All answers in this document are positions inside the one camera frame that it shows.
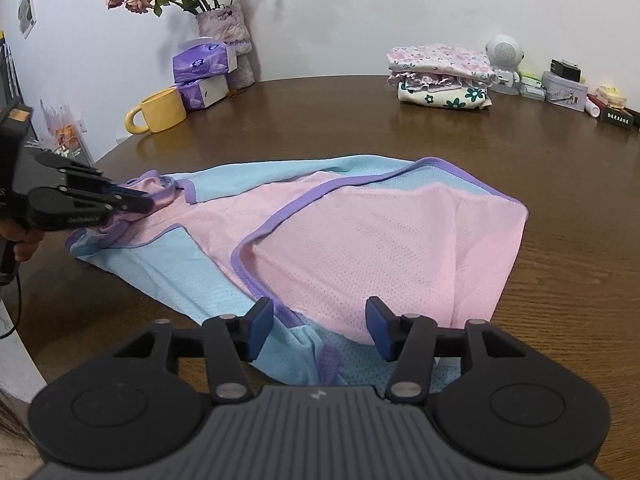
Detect black yellow rack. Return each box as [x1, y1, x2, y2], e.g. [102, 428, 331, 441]
[0, 30, 23, 111]

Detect green white packet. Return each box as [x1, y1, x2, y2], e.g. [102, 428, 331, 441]
[519, 72, 546, 102]

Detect cream green-flower folded cloth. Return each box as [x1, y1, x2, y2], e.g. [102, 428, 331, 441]
[397, 80, 493, 111]

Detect lilac ruffled folded cloth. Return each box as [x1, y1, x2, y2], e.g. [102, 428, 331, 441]
[387, 71, 473, 92]

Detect lilac tin box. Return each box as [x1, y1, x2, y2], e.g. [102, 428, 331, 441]
[541, 71, 589, 112]

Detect white wall socket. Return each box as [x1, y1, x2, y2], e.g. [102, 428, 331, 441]
[17, 0, 38, 38]

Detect black charger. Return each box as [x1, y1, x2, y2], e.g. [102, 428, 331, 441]
[550, 59, 583, 82]

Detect clear snack packets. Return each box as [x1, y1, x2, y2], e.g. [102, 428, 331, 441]
[40, 100, 96, 166]

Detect dark labelled box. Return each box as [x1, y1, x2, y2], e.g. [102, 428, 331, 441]
[600, 105, 640, 130]

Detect white round speaker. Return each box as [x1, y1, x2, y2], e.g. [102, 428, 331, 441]
[485, 34, 526, 96]

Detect purple tissue pack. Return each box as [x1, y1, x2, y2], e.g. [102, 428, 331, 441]
[177, 74, 231, 112]
[172, 38, 239, 84]

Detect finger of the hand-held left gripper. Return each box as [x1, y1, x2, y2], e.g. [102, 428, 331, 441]
[35, 151, 148, 200]
[65, 186, 155, 219]

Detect black cable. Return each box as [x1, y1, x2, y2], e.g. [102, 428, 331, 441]
[0, 275, 23, 338]

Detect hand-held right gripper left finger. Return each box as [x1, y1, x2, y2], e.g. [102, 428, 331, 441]
[112, 297, 274, 406]

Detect pink blue mesh vest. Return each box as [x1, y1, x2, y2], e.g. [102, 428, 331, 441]
[65, 156, 530, 396]

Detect lilac textured vase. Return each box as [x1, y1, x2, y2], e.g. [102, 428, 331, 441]
[196, 4, 256, 91]

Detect yellow mug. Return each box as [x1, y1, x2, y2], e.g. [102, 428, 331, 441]
[124, 86, 188, 136]

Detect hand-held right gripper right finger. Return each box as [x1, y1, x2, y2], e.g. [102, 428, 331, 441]
[365, 296, 526, 405]

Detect pink floral folded cloth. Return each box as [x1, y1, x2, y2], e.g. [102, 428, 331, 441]
[387, 43, 496, 81]

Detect person's left hand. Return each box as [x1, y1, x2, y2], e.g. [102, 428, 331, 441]
[0, 220, 43, 263]

